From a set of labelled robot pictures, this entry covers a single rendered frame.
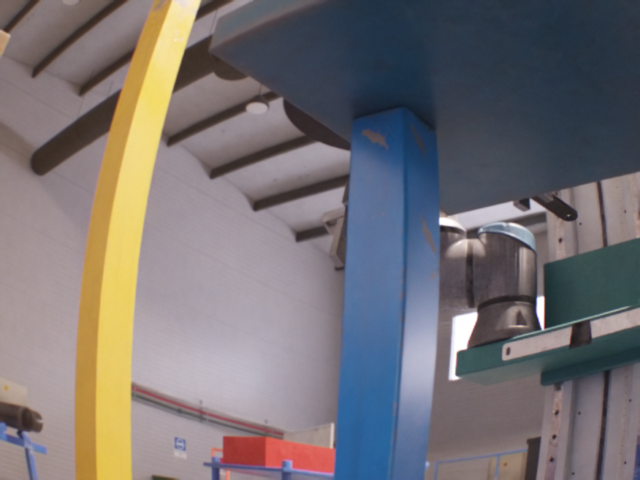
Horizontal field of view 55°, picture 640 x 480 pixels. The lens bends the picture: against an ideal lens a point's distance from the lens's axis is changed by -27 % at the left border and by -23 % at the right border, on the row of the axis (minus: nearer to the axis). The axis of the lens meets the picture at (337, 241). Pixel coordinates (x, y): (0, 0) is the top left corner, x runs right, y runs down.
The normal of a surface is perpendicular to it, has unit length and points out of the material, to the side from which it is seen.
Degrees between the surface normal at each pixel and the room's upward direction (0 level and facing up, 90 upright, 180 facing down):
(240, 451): 90
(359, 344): 90
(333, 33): 180
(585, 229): 90
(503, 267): 91
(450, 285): 125
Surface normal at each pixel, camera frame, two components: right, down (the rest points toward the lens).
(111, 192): -0.59, -0.33
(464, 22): -0.05, 0.92
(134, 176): 0.81, -0.18
